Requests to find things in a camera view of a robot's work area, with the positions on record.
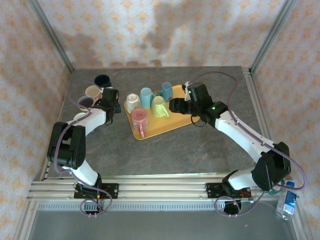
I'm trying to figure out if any white mug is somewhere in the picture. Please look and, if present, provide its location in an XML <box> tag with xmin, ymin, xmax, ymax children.
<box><xmin>124</xmin><ymin>92</ymin><xmax>140</xmax><ymax>114</ymax></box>

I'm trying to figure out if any blue mug with red print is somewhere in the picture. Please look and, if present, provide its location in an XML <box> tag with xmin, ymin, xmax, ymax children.
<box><xmin>156</xmin><ymin>81</ymin><xmax>174</xmax><ymax>103</ymax></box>

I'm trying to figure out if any navy blue mug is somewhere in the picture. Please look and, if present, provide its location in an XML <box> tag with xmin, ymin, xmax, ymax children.
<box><xmin>93</xmin><ymin>74</ymin><xmax>113</xmax><ymax>89</ymax></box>

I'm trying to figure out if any yellow-green mug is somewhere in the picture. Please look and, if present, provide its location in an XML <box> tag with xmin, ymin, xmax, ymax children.
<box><xmin>150</xmin><ymin>95</ymin><xmax>170</xmax><ymax>118</ymax></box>

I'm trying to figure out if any light pink cream mug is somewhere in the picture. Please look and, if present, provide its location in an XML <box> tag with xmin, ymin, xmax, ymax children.
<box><xmin>84</xmin><ymin>85</ymin><xmax>104</xmax><ymax>101</ymax></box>

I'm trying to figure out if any yellow plastic tray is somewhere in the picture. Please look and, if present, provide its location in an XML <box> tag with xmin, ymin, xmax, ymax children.
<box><xmin>124</xmin><ymin>84</ymin><xmax>202</xmax><ymax>141</ymax></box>

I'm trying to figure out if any red-pink floral mug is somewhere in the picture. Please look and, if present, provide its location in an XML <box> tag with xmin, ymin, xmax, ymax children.
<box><xmin>130</xmin><ymin>107</ymin><xmax>150</xmax><ymax>139</ymax></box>

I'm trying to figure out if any lavender purple mug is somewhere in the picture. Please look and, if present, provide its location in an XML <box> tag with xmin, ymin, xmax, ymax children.
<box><xmin>77</xmin><ymin>95</ymin><xmax>95</xmax><ymax>113</ymax></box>

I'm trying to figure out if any light blue mug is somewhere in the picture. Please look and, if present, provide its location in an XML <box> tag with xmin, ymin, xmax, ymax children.
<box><xmin>139</xmin><ymin>87</ymin><xmax>156</xmax><ymax>109</ymax></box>

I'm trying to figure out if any clear plastic water bottle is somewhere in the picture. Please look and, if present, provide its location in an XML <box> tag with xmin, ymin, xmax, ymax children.
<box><xmin>275</xmin><ymin>181</ymin><xmax>298</xmax><ymax>221</ymax></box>

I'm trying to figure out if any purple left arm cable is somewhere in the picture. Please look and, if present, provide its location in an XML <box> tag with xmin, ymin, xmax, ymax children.
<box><xmin>53</xmin><ymin>79</ymin><xmax>113</xmax><ymax>218</ymax></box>

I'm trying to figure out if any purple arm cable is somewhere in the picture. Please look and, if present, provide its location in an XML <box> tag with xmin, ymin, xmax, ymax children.
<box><xmin>53</xmin><ymin>79</ymin><xmax>113</xmax><ymax>218</ymax></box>
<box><xmin>186</xmin><ymin>71</ymin><xmax>308</xmax><ymax>218</ymax></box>

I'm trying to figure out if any aluminium side rail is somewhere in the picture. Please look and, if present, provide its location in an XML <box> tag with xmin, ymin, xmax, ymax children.
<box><xmin>41</xmin><ymin>69</ymin><xmax>75</xmax><ymax>181</ymax></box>
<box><xmin>241</xmin><ymin>66</ymin><xmax>287</xmax><ymax>181</ymax></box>

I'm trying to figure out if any aluminium mounting rail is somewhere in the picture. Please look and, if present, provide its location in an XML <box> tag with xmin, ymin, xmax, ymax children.
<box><xmin>26</xmin><ymin>174</ymin><xmax>286</xmax><ymax>202</ymax></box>

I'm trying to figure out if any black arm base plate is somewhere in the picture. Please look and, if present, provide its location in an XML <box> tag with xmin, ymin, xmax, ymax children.
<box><xmin>74</xmin><ymin>183</ymin><xmax>119</xmax><ymax>200</ymax></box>
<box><xmin>204</xmin><ymin>182</ymin><xmax>252</xmax><ymax>200</ymax></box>

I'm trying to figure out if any aluminium upright frame post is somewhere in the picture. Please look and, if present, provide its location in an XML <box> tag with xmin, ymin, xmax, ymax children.
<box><xmin>249</xmin><ymin>0</ymin><xmax>298</xmax><ymax>75</ymax></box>
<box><xmin>26</xmin><ymin>0</ymin><xmax>75</xmax><ymax>73</ymax></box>

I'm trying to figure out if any grey slotted cable duct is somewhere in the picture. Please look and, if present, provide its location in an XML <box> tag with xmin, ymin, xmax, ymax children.
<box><xmin>37</xmin><ymin>202</ymin><xmax>276</xmax><ymax>211</ymax></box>

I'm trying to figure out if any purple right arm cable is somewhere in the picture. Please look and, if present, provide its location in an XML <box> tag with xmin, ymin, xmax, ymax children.
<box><xmin>186</xmin><ymin>71</ymin><xmax>308</xmax><ymax>218</ymax></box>

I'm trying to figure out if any aluminium lower frame bar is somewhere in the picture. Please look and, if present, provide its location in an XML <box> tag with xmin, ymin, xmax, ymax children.
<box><xmin>12</xmin><ymin>201</ymin><xmax>39</xmax><ymax>240</ymax></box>
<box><xmin>291</xmin><ymin>199</ymin><xmax>311</xmax><ymax>240</ymax></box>

